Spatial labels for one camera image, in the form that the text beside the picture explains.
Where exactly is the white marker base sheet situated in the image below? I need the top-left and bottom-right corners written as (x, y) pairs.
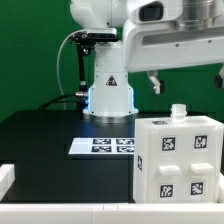
top-left (69, 138), bottom-right (135, 155)

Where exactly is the white fence block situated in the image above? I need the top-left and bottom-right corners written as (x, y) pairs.
top-left (0, 164), bottom-right (15, 201)
top-left (218, 174), bottom-right (224, 204)

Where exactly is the grey camera cable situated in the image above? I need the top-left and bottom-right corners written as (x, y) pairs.
top-left (55, 30), bottom-right (88, 112)

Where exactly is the white door panel front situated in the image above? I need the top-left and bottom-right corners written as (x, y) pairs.
top-left (158, 136), bottom-right (181, 201)

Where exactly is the white door panel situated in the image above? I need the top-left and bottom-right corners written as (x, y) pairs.
top-left (158, 136), bottom-right (181, 201)
top-left (189, 133), bottom-right (214, 200)

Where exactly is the white cabinet body box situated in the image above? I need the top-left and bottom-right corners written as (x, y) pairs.
top-left (133, 104), bottom-right (224, 204)

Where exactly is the white left fence block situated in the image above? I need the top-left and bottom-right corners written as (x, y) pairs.
top-left (0, 164), bottom-right (15, 201)

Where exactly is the white front fence rail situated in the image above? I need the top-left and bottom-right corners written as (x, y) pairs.
top-left (0, 204), bottom-right (224, 224)

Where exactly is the black camera on stand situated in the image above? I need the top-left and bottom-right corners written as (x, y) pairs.
top-left (68, 29), bottom-right (119, 118)

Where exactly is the white right fence block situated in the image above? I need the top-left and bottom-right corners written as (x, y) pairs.
top-left (218, 174), bottom-right (224, 204)

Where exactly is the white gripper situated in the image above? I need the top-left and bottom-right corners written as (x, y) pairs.
top-left (123, 20), bottom-right (224, 94)

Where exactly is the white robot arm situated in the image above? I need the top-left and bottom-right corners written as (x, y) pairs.
top-left (70, 0), bottom-right (224, 122)

